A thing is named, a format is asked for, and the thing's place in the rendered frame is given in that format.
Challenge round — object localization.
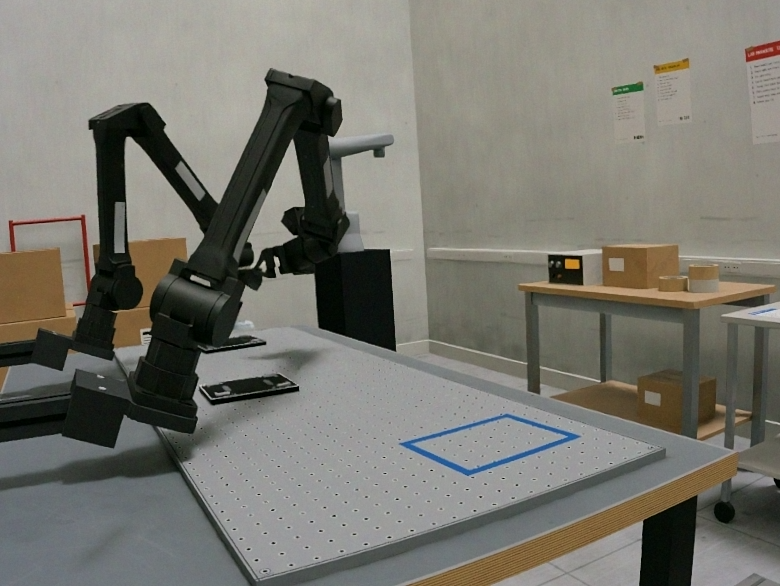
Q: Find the blue tape outline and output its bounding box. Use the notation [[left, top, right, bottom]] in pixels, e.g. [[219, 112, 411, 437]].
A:
[[399, 414, 582, 476]]

